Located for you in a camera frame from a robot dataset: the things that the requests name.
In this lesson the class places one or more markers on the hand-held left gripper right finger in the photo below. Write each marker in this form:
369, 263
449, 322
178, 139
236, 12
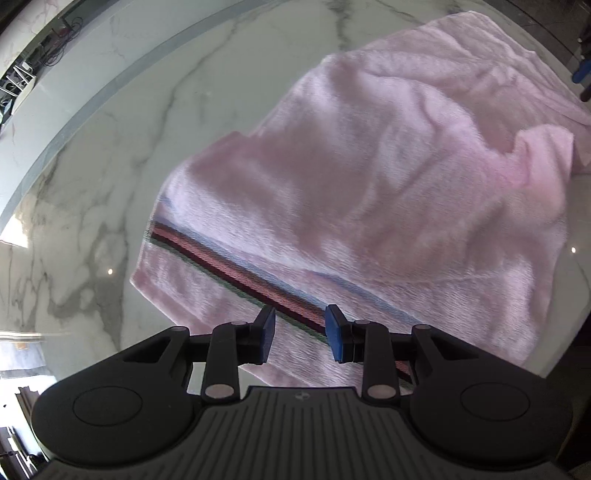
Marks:
334, 336

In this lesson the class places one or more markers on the pink striped towel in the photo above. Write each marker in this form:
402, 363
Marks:
369, 184

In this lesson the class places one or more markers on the metal rack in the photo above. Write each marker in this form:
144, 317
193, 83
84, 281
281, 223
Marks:
16, 87

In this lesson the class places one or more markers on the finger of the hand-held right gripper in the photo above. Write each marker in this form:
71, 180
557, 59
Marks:
581, 70

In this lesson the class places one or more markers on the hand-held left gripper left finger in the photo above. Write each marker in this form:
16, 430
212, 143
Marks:
268, 336

